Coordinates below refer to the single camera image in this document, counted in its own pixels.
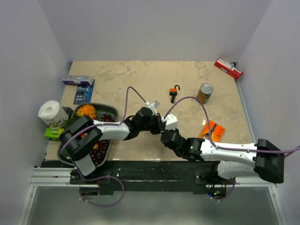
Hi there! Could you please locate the orange black padlock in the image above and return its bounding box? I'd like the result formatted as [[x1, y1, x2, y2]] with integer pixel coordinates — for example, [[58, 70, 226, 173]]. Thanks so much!
[[169, 85, 180, 97]]

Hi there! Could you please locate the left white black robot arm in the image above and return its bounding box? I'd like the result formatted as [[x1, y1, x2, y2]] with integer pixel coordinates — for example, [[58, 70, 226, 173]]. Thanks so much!
[[59, 107, 165, 184]]

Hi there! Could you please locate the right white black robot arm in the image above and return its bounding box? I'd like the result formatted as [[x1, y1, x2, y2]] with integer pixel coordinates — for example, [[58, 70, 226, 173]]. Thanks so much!
[[161, 130, 285, 184]]

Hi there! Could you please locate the grey fruit tray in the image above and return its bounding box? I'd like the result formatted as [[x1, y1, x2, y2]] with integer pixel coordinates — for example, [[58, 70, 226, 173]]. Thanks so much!
[[69, 103, 119, 167]]

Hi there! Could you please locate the orange blister pack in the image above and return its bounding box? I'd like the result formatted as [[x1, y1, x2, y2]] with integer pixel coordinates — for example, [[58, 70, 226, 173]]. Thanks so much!
[[199, 120, 225, 142]]

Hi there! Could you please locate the orange flower pineapple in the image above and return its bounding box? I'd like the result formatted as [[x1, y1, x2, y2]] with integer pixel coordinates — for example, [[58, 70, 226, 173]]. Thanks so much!
[[62, 104, 98, 129]]

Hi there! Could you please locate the purple grapes bunch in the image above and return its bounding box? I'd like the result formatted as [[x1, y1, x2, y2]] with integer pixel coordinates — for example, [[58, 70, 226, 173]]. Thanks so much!
[[90, 113, 115, 166]]

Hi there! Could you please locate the tin can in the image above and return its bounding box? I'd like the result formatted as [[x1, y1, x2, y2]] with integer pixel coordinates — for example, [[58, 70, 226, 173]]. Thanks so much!
[[196, 83, 214, 104]]

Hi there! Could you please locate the blue blister pack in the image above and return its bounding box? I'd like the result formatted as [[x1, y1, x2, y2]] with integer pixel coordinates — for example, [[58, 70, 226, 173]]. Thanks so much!
[[73, 80, 95, 105]]

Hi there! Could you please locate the blue white box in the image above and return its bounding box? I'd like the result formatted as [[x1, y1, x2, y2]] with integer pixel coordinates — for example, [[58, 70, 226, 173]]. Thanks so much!
[[62, 75, 93, 86]]

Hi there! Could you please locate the red cardboard box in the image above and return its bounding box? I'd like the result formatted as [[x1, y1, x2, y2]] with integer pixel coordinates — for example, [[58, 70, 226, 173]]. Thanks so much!
[[214, 58, 244, 80]]

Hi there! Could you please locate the paper towel roll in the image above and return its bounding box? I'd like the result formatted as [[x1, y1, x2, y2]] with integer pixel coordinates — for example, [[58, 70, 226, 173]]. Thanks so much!
[[37, 100, 68, 129]]

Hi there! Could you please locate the green box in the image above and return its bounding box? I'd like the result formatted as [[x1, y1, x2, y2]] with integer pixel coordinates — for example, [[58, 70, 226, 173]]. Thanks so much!
[[44, 127, 64, 141]]

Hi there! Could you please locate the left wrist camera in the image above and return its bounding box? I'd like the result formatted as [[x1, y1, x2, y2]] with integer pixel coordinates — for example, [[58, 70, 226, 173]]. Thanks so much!
[[145, 101, 160, 115]]

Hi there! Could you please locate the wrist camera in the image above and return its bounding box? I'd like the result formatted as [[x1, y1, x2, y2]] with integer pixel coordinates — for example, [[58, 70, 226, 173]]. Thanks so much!
[[145, 101, 160, 115], [161, 113, 178, 130]]

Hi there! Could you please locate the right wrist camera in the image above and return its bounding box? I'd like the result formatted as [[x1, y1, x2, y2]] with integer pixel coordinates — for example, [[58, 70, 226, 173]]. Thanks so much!
[[161, 113, 178, 130]]

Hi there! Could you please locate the aluminium rail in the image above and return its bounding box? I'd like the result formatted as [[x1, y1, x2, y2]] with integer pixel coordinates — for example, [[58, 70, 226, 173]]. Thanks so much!
[[30, 168, 276, 188]]

